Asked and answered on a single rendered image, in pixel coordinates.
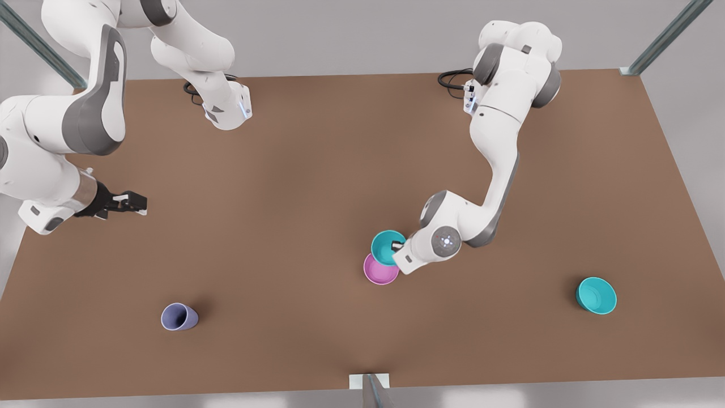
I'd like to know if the teal blue bowl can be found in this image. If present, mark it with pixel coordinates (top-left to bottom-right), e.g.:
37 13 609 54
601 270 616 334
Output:
371 229 408 267
575 277 618 316

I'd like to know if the silver frame post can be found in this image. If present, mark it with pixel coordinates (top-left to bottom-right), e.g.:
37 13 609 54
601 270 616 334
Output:
349 372 392 408
619 0 715 77
0 1 89 91

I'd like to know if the lavender purple cup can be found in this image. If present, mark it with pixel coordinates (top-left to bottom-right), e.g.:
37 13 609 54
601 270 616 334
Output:
160 302 200 332

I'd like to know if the pink bowl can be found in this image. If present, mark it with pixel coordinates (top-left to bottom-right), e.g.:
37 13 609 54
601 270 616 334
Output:
363 253 401 286

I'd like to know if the black cable loop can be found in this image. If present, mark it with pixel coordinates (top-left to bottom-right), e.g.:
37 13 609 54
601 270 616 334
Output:
183 73 239 107
437 68 475 101

